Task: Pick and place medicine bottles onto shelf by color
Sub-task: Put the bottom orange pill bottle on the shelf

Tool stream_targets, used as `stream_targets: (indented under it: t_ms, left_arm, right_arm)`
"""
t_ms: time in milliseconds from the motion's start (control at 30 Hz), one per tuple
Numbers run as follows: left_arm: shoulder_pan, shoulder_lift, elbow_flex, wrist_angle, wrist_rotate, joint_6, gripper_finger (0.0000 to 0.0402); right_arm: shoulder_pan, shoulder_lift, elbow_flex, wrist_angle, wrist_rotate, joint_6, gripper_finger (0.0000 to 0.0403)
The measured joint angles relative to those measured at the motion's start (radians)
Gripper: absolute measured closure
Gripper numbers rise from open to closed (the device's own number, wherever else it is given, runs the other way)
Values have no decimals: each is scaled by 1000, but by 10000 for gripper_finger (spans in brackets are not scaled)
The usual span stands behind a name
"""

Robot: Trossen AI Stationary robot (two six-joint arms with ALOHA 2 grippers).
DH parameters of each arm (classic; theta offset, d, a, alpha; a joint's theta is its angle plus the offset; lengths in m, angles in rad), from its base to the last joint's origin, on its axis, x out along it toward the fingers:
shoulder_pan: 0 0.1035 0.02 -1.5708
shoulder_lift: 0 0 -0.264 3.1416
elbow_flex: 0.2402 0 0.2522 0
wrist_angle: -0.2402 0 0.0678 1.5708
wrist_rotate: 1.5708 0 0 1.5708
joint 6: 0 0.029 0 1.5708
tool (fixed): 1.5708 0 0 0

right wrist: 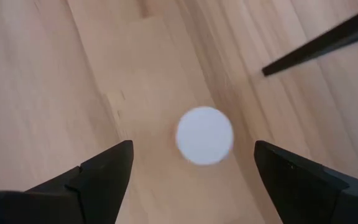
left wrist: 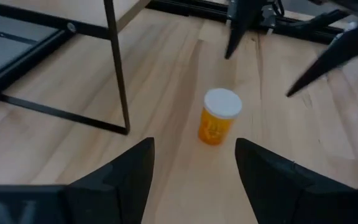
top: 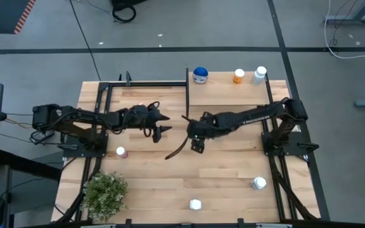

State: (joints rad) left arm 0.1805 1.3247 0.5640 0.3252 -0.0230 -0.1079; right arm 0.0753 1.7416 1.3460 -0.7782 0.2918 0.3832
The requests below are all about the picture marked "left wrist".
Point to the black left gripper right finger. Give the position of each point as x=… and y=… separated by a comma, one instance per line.
x=291, y=196

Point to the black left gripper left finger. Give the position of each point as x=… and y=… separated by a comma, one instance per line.
x=89, y=199

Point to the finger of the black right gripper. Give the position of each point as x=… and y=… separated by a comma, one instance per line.
x=343, y=49
x=241, y=21

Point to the orange pill vial white cap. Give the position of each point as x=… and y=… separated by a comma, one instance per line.
x=219, y=124

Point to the wooden shelf black metal frame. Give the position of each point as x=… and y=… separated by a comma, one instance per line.
x=116, y=62

